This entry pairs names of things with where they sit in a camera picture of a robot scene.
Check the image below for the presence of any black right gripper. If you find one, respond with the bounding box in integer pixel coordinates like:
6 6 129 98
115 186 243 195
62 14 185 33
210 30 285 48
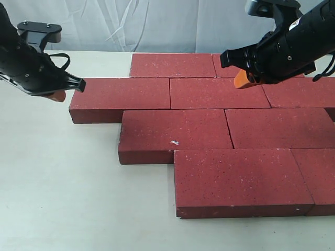
220 15 334 89

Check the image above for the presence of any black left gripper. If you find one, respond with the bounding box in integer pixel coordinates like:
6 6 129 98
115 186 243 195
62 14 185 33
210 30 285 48
1 44 86 102

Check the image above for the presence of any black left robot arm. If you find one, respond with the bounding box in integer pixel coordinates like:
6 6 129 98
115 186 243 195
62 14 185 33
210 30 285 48
1 5 86 102

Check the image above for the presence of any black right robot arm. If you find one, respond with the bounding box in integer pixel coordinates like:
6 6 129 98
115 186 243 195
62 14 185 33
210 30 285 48
220 1 334 89

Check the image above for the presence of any right second row brick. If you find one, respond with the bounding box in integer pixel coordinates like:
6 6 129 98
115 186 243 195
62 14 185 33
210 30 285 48
262 77 334 108

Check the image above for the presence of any middle row red brick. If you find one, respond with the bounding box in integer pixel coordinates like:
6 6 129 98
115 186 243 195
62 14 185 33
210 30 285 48
225 108 334 149

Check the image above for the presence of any white backdrop curtain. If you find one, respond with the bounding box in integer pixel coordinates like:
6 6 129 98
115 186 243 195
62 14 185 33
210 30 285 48
3 0 275 53

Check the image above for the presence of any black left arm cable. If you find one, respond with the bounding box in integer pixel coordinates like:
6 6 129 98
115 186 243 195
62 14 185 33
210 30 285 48
47 52 71 71

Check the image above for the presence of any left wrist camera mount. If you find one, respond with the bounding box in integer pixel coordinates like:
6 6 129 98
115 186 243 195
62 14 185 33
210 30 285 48
17 21 62 53

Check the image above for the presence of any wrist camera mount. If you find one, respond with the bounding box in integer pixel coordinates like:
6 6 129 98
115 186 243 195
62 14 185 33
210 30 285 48
17 21 62 53
245 0 303 31

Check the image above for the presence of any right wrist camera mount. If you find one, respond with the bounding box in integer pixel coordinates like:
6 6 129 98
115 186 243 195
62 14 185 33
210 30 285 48
245 0 303 31

